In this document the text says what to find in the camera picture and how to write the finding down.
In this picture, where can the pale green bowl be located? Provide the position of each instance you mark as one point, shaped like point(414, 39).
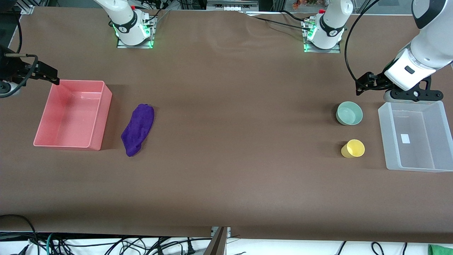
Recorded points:
point(348, 115)

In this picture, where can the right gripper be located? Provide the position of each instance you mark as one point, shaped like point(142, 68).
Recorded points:
point(10, 68)

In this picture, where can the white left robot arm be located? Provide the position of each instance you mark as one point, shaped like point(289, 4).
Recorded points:
point(332, 21)

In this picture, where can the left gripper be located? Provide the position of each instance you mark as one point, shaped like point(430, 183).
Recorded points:
point(379, 80)

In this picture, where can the white label sticker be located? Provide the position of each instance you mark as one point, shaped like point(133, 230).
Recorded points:
point(405, 139)

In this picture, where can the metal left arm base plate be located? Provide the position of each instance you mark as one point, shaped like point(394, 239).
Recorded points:
point(336, 50)

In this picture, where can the orange background object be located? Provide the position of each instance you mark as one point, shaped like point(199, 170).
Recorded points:
point(304, 3)

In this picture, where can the clear plastic bin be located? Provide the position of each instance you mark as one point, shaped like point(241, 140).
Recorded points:
point(424, 124)

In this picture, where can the aluminium frame profile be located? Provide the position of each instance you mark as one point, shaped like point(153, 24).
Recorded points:
point(28, 7)

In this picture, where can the purple cloth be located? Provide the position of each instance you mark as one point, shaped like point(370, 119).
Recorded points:
point(138, 127)

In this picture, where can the yellow cup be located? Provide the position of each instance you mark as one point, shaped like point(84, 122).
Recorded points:
point(354, 148)

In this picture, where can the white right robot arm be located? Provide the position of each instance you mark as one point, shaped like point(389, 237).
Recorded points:
point(125, 17)

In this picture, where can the grey power strip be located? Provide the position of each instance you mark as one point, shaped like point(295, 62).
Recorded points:
point(230, 6)

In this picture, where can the pink plastic bin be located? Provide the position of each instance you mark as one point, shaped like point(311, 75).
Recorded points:
point(78, 120)

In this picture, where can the green cloth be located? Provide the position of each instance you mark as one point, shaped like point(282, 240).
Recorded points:
point(440, 250)

